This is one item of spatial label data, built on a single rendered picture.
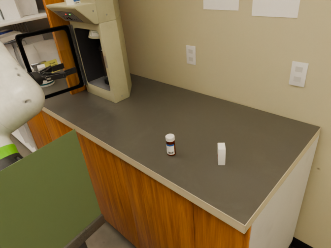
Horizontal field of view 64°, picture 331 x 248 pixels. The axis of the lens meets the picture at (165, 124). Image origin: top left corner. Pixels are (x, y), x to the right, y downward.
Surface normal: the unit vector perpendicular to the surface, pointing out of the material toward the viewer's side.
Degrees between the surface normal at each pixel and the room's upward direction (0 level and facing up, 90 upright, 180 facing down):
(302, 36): 90
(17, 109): 92
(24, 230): 90
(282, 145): 0
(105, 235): 0
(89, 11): 90
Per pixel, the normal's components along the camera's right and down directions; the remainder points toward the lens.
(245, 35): -0.68, 0.43
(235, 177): -0.09, -0.85
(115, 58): 0.73, 0.30
